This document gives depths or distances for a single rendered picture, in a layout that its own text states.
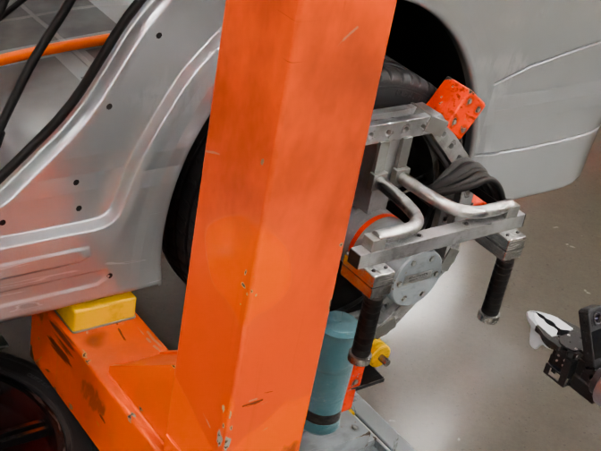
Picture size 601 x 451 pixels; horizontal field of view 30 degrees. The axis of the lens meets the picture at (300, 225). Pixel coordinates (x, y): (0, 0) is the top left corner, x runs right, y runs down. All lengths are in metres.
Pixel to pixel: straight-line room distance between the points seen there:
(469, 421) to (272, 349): 1.67
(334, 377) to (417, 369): 1.19
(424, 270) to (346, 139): 0.71
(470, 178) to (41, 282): 0.84
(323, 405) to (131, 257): 0.50
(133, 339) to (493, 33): 1.00
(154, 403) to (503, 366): 1.77
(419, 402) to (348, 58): 1.95
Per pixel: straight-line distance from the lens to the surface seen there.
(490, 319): 2.30
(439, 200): 2.15
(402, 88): 2.25
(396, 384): 3.33
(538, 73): 2.64
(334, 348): 2.20
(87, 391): 2.15
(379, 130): 2.13
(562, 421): 3.40
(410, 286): 2.19
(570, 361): 2.15
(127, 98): 1.99
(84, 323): 2.18
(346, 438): 2.74
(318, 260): 1.61
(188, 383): 1.78
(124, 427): 2.04
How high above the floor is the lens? 1.99
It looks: 30 degrees down
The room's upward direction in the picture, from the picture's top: 11 degrees clockwise
